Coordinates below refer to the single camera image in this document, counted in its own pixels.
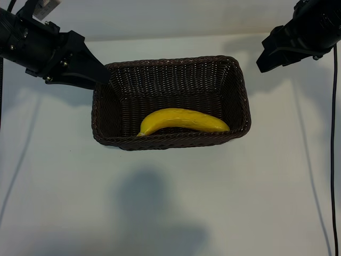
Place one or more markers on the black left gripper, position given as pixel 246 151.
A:
pixel 45 50

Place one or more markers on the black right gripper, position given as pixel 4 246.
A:
pixel 303 42

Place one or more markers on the yellow banana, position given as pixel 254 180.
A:
pixel 181 117

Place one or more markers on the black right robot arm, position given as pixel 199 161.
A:
pixel 322 13

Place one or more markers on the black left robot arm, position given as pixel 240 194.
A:
pixel 9 34

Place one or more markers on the dark brown woven basket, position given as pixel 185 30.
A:
pixel 170 82

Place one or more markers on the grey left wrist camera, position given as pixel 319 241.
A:
pixel 45 7

